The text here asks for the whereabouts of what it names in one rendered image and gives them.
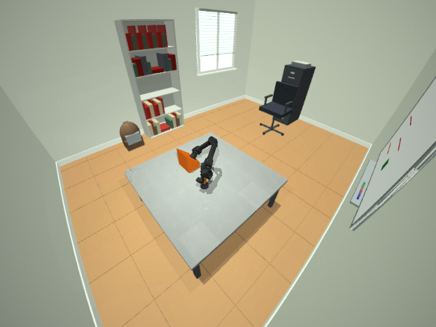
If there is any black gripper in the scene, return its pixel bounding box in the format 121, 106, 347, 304
196, 173, 204, 183

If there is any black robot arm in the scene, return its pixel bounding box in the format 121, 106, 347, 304
190, 136, 218, 180

